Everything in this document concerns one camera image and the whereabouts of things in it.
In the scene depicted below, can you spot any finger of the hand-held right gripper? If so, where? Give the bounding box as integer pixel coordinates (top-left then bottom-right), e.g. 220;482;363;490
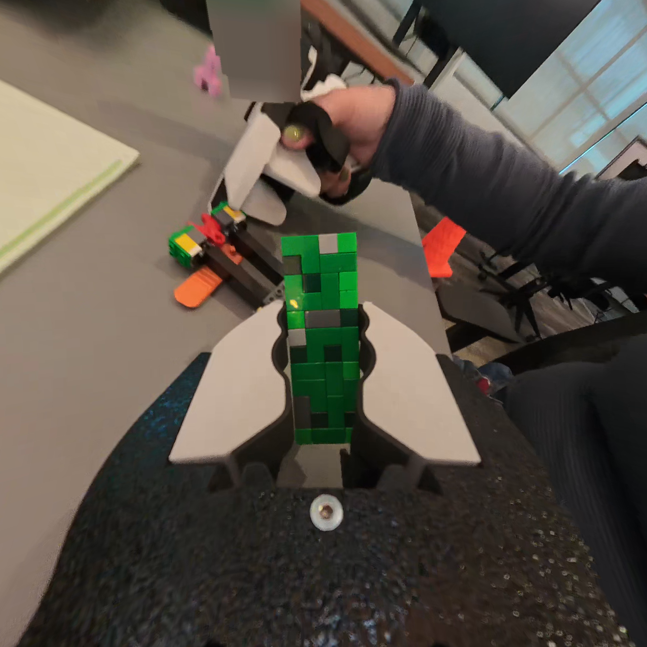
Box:
208;102;283;213
242;147;322;226

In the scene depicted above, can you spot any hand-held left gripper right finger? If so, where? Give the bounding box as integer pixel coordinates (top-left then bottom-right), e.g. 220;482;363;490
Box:
349;301;482;489

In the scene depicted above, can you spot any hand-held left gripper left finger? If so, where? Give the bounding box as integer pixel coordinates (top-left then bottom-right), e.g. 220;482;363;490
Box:
168;302;296;485

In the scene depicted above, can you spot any green brick block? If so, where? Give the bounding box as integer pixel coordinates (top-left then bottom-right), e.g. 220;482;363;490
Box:
281;233;361;446

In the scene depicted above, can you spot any black brick model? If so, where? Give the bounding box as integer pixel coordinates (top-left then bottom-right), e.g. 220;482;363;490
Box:
168;201;287;310

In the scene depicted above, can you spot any person's right forearm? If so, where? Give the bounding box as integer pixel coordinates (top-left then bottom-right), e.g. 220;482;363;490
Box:
371;78;647;300

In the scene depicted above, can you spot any grey desk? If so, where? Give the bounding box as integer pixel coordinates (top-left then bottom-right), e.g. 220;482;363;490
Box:
0;0;454;647

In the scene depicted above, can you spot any person's right hand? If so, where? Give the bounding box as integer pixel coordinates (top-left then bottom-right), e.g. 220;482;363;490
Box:
280;82;398;199

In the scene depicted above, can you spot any person's colourful shoe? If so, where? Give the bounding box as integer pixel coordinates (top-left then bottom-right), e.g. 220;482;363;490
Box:
452;354;514;398

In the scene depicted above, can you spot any pink toy figure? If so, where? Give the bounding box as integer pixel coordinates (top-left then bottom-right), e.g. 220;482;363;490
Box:
193;44;224;98

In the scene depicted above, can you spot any wooden table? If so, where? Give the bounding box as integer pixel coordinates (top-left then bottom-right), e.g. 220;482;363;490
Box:
301;0;416;87

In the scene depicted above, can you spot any orange brick separator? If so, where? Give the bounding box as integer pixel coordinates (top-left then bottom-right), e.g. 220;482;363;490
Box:
174;267;223;308

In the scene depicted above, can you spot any red chair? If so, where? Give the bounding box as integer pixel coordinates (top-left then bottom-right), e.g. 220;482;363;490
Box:
422;217;467;278

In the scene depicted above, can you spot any black office chair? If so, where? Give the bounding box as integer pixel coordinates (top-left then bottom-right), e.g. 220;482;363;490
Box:
477;248;639;340

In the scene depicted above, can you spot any person's leg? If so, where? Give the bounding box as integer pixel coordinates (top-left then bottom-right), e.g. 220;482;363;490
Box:
499;334;647;647

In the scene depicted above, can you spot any black television screen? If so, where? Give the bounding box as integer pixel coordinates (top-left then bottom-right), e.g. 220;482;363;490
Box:
393;0;603;98

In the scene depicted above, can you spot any instruction booklet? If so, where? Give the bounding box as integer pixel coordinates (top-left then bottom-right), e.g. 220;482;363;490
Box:
0;80;141;277

